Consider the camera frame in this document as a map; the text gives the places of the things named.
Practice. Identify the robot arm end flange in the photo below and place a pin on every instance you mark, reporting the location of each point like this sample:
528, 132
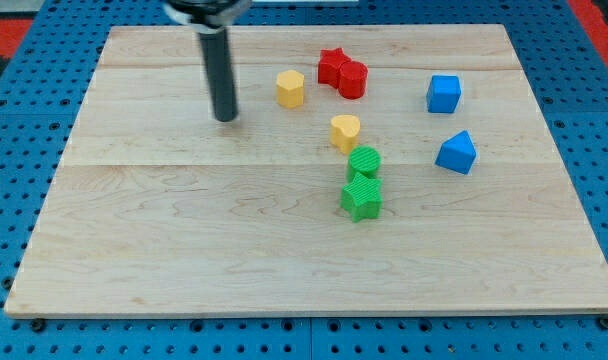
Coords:
209, 13

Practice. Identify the yellow heart block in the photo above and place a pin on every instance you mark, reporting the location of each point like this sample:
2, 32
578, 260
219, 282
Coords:
344, 132

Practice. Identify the yellow hexagon block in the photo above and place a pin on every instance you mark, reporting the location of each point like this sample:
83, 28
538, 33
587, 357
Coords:
290, 89

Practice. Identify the green star block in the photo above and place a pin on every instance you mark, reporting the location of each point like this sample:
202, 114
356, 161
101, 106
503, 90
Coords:
361, 197

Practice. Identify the green cylinder block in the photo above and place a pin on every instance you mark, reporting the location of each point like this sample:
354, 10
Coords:
365, 160

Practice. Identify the light wooden board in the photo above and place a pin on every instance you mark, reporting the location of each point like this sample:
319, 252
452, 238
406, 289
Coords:
157, 210

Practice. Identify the red cylinder block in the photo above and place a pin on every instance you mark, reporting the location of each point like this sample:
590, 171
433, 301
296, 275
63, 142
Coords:
352, 79

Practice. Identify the red star block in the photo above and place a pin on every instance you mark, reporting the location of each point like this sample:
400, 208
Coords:
329, 65

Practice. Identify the blue triangular prism block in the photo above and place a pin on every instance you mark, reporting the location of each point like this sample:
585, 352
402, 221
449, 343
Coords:
457, 154

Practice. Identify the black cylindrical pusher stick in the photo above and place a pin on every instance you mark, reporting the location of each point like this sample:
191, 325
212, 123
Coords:
219, 72

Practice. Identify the blue cube block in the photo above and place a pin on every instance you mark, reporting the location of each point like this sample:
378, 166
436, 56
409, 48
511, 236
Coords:
443, 94

